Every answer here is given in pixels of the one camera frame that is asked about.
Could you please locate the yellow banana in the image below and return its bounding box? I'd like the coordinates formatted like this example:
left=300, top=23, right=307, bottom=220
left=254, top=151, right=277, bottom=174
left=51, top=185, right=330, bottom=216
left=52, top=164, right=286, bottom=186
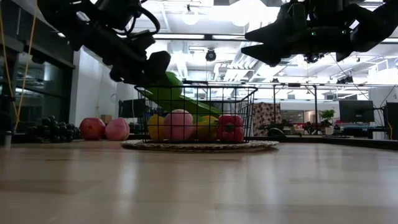
left=194, top=114, right=220, bottom=141

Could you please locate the pink peach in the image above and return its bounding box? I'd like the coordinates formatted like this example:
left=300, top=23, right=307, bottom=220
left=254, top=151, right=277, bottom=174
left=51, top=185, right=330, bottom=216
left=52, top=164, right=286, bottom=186
left=162, top=108, right=195, bottom=141
left=104, top=117, right=131, bottom=141

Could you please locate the red apple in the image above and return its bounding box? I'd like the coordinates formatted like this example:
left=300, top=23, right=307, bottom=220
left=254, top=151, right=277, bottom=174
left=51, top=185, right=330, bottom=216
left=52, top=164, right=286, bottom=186
left=78, top=117, right=107, bottom=141

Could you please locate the yellow bell pepper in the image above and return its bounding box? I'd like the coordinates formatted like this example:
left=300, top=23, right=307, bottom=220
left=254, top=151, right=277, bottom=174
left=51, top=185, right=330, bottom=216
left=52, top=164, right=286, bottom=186
left=146, top=113, right=167, bottom=141

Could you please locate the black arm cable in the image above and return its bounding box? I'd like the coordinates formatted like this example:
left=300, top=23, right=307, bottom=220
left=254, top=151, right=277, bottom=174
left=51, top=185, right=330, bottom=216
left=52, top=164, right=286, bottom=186
left=118, top=4, right=161, bottom=35

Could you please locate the black wire basket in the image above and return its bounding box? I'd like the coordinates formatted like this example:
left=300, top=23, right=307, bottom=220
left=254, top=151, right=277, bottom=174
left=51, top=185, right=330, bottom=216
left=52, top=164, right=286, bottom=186
left=134, top=81, right=259, bottom=144

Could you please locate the round woven mat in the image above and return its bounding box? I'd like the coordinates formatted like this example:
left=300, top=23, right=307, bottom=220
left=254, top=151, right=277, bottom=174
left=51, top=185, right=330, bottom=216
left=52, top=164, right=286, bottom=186
left=120, top=139, right=280, bottom=153

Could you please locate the black grapes bunch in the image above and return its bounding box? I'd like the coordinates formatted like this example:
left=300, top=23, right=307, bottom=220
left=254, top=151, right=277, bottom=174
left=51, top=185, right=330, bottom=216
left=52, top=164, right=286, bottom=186
left=27, top=114, right=82, bottom=144

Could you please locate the black metal stand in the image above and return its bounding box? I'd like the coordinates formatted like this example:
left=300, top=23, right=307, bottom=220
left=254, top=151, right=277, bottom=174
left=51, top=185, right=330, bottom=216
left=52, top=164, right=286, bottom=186
left=272, top=82, right=319, bottom=134

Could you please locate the white ring ceiling lamp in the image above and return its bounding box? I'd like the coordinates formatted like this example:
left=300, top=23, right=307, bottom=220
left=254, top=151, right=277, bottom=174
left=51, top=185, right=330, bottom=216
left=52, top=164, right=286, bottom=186
left=181, top=7, right=200, bottom=26

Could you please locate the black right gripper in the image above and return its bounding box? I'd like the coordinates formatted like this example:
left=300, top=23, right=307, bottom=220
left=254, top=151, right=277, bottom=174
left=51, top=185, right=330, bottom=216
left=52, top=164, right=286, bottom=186
left=241, top=0, right=354, bottom=67

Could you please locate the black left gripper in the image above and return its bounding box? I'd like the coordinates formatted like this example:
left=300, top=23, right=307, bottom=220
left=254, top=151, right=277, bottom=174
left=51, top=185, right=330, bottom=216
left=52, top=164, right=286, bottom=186
left=82, top=23, right=172, bottom=86

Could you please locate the red bell pepper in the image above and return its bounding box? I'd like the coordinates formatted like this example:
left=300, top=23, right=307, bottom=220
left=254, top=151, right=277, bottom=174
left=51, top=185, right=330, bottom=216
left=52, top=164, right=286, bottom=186
left=216, top=114, right=245, bottom=143

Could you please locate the brown patterned cloth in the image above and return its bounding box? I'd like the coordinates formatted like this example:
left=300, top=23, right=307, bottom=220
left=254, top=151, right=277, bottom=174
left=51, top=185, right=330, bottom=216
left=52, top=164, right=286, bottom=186
left=252, top=101, right=282, bottom=137

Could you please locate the potted green plant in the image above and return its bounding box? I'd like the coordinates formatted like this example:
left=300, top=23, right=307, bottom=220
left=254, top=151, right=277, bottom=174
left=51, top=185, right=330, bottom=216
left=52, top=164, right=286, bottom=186
left=319, top=108, right=336, bottom=135

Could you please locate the long green leafy vegetable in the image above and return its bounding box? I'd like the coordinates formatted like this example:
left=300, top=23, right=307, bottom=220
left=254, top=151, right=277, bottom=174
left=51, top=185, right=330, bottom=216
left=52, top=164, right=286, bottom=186
left=145, top=71, right=223, bottom=118

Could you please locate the black monitor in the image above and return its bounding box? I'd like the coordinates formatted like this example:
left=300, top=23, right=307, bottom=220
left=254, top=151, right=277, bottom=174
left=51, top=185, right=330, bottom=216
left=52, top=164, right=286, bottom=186
left=118, top=98, right=147, bottom=118
left=338, top=99, right=375, bottom=124
left=385, top=101, right=398, bottom=130

